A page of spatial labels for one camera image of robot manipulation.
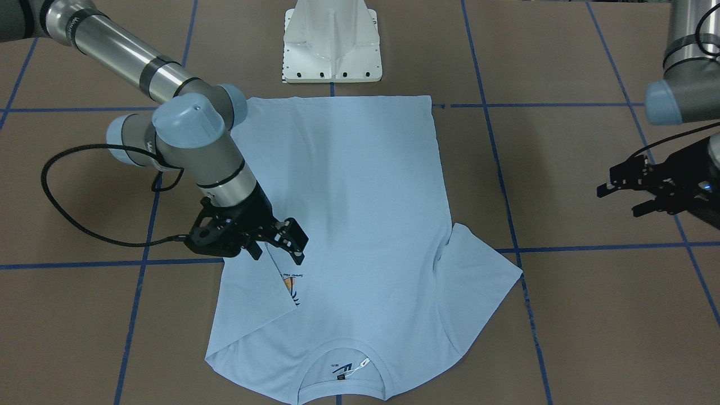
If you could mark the light blue t-shirt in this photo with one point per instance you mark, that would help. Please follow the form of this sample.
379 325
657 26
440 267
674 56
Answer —
390 294

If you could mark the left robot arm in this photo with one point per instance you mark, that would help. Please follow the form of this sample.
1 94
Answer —
689 89

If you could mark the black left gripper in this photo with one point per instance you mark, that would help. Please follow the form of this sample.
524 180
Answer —
687 163

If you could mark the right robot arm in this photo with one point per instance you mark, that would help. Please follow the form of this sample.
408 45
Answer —
189 132

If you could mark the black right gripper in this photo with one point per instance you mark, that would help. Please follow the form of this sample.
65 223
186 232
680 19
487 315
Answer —
254 211

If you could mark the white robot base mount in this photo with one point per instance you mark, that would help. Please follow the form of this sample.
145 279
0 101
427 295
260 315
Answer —
331 42

